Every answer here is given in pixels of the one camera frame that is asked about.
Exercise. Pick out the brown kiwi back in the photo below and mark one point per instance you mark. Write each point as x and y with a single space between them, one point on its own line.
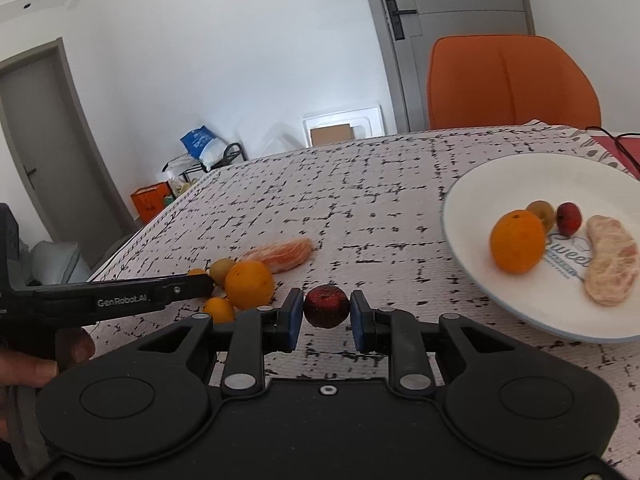
219 269

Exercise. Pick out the grey door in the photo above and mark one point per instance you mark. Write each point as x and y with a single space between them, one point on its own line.
54 152
406 61

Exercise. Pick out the black metal rack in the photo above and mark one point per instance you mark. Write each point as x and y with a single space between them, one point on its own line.
234 153

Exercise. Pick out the orange red table mat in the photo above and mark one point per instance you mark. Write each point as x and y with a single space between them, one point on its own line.
624 147

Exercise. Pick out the grey cushion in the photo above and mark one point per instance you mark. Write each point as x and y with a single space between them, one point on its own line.
58 264

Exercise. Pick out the person's left hand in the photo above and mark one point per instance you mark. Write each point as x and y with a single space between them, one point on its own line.
73 346

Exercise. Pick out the large orange front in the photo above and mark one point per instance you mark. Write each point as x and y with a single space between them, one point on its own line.
516 242

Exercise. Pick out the dark red plum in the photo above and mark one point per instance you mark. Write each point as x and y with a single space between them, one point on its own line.
326 306

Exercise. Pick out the brown kiwi front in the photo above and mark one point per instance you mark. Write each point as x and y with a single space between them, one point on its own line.
544 212

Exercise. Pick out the large orange back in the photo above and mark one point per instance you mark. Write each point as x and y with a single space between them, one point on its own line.
249 284

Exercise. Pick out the brown kiwi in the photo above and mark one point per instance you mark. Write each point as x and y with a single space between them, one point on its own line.
544 212
219 269

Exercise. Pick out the black door handle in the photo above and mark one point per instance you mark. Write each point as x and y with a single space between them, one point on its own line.
395 15

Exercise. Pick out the orange box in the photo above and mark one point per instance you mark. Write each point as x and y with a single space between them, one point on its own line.
150 200

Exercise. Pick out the peeled pomelo segment back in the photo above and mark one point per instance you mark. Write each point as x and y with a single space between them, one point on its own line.
283 256

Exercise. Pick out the white framed board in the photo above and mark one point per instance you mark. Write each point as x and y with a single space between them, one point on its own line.
362 123

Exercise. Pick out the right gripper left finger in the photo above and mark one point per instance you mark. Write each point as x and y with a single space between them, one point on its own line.
138 402

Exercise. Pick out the peeled pomelo segment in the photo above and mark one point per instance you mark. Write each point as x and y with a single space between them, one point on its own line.
614 265
283 256

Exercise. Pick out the clear plastic bag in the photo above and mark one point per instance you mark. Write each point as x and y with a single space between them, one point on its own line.
263 136

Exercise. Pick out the orange chair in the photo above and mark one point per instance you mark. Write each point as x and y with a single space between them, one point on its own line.
503 80

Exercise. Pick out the white ceramic plate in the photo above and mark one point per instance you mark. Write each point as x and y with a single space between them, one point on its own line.
552 296

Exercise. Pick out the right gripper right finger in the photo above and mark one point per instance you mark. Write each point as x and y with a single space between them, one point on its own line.
506 398

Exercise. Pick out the blue white bag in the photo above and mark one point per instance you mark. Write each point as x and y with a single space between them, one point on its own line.
203 145

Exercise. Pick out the brown cardboard piece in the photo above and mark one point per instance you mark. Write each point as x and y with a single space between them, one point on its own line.
330 135

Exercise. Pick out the patterned white tablecloth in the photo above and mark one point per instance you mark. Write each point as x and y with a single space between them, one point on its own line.
372 210

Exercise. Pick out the large orange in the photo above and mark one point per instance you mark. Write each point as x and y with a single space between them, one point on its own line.
249 284
516 242

